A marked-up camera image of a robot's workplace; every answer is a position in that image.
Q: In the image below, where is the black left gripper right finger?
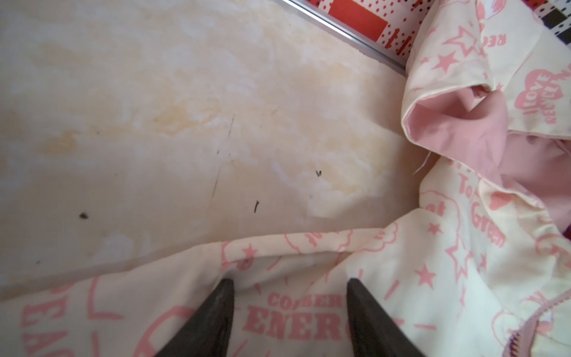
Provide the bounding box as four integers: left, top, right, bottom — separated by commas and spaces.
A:
346, 278, 424, 357

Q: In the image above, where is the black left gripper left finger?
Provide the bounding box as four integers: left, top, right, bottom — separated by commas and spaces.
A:
157, 279, 235, 357

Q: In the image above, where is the cream pink printed jacket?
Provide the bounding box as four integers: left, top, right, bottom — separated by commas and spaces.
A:
1, 1, 570, 356

